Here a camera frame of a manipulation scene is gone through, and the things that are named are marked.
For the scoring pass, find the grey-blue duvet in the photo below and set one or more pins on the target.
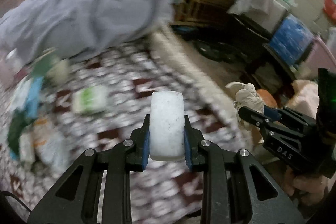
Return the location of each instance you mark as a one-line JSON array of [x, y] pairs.
[[79, 29]]

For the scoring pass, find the white foam block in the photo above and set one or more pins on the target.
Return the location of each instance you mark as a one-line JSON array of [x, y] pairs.
[[166, 126]]

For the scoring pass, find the orange white snack bag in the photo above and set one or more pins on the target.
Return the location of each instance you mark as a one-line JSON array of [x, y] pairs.
[[41, 140]]

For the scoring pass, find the dark green wrapper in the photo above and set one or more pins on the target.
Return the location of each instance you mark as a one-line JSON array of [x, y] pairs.
[[18, 123]]

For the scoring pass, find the orange plastic stool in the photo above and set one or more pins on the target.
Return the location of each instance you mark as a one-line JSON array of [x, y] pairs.
[[267, 98]]

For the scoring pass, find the white plush doll green dress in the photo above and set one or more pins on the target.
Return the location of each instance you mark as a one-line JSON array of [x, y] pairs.
[[51, 67]]

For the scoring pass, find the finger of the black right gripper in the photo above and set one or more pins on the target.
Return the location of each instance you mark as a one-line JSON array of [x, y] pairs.
[[256, 115]]

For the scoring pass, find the green white tissue pack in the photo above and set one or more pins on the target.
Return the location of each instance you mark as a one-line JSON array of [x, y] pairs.
[[93, 99]]

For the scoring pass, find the blue white wrapper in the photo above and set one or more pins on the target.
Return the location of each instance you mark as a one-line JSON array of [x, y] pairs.
[[26, 97]]

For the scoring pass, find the pink plastic tub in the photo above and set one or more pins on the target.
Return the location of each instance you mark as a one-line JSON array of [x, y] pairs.
[[320, 57]]

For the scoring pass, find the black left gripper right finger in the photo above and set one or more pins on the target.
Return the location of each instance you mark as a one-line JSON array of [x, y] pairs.
[[236, 188]]

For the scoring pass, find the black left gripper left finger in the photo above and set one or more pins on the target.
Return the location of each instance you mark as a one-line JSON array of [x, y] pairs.
[[75, 196]]

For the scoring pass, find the cream fleece blanket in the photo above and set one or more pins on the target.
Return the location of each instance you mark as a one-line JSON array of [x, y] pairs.
[[183, 58]]

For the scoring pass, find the blue storage box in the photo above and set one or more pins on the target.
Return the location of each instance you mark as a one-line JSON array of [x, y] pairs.
[[291, 39]]

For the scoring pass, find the patterned maroon white blanket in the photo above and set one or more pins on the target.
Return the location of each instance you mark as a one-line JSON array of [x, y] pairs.
[[166, 191]]

